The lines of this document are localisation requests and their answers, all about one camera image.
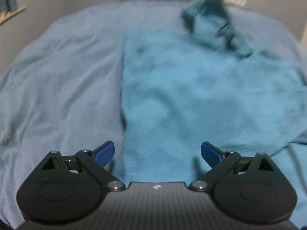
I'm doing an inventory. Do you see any teal blue hooded garment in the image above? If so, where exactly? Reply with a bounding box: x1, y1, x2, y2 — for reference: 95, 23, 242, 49
112, 0, 307, 183

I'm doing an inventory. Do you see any light blue bed blanket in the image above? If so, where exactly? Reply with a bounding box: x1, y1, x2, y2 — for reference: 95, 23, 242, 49
1, 0, 306, 229

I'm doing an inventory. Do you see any wooden wall shelf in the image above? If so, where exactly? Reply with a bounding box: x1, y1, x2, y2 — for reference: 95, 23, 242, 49
0, 6, 26, 24

